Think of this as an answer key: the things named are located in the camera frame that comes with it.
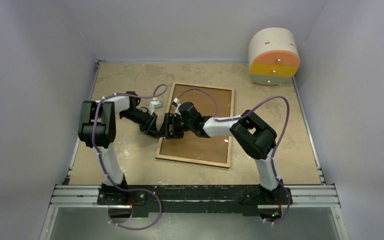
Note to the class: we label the black wooden picture frame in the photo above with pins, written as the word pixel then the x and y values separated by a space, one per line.
pixel 208 100

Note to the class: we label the round cream drawer cabinet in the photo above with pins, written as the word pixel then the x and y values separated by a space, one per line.
pixel 273 57

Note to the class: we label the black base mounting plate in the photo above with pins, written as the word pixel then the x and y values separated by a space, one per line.
pixel 247 200

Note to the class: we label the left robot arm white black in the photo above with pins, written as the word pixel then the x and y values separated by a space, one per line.
pixel 97 129

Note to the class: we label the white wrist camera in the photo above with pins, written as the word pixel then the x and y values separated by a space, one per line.
pixel 176 104
pixel 154 104

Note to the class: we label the aluminium rail frame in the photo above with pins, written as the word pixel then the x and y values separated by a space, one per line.
pixel 303 196

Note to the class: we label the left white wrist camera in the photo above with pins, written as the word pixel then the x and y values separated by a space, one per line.
pixel 154 104

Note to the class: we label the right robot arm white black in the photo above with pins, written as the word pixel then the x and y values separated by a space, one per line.
pixel 254 135

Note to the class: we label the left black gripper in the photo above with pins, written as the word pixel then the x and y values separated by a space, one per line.
pixel 149 127

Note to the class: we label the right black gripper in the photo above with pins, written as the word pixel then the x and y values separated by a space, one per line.
pixel 171 119

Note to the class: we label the brown backing board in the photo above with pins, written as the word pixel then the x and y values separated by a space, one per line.
pixel 189 133

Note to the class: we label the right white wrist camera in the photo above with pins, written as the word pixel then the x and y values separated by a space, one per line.
pixel 176 104

